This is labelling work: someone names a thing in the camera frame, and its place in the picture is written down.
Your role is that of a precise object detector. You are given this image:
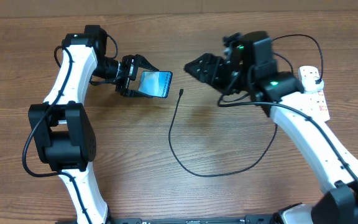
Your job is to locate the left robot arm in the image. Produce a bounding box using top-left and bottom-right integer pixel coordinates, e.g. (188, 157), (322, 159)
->
(22, 25), (157, 223)

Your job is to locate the white power strip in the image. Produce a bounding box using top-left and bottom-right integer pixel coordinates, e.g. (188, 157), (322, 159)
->
(297, 65), (331, 123)

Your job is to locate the black USB charging cable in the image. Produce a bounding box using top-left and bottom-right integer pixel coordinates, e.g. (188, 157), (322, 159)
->
(168, 34), (324, 178)

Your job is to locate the white charger plug adapter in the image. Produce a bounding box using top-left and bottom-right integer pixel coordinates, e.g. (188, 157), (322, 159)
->
(301, 77), (324, 93)

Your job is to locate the blue Samsung Galaxy smartphone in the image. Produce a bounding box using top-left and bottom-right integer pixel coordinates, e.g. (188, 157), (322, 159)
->
(138, 71), (173, 98)

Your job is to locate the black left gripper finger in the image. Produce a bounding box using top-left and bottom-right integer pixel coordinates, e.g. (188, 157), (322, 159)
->
(134, 54), (158, 75)
(123, 89), (153, 98)

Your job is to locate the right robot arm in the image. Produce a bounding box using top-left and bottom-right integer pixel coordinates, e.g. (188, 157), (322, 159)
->
(184, 31), (358, 223)

